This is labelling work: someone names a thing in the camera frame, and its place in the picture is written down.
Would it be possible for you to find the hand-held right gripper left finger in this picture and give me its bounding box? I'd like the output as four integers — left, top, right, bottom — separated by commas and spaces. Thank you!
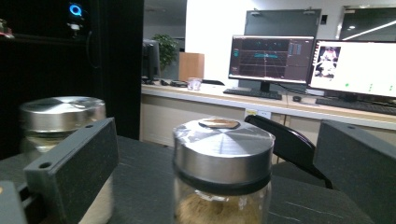
23, 117, 120, 224

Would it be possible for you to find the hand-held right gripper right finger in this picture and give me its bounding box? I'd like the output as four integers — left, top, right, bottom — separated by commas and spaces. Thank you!
313, 119, 396, 224

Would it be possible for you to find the glass jar with white contents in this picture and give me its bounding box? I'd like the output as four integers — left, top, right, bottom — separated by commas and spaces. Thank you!
18, 95, 116, 224

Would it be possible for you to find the glass jar with brown contents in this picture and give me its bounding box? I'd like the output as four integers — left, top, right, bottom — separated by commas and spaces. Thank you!
172, 116, 276, 224

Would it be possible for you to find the black keyboard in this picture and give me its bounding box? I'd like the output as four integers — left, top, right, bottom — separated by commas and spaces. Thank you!
222, 88, 283, 101
315, 97, 396, 117

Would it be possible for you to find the black folding chair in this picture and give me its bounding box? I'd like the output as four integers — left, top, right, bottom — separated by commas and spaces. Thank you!
244, 114, 334, 189

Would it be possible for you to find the monitor with white screen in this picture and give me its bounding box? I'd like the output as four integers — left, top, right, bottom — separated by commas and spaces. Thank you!
308, 38, 396, 102

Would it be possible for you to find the black curtain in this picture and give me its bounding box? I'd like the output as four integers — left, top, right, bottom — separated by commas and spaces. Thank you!
0, 0, 145, 161

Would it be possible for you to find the black monitor seen side-on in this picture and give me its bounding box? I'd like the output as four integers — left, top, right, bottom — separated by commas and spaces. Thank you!
142, 38, 162, 86

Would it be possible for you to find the monitor with dark screen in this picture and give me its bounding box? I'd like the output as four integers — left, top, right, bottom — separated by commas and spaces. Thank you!
228, 35, 316, 93

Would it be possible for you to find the clear glass cup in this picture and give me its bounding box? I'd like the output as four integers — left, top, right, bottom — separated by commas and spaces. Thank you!
187, 77, 204, 91

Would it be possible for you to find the green potted plant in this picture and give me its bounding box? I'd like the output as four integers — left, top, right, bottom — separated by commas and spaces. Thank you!
151, 33, 179, 72

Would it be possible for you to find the brown cardboard box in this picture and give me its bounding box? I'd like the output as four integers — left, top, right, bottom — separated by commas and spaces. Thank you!
178, 51, 205, 82

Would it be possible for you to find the long office desk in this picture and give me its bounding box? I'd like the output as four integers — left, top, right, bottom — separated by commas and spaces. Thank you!
139, 81, 396, 164

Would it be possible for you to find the device with blue ring light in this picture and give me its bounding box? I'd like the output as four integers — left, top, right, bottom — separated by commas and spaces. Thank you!
66, 2, 86, 39

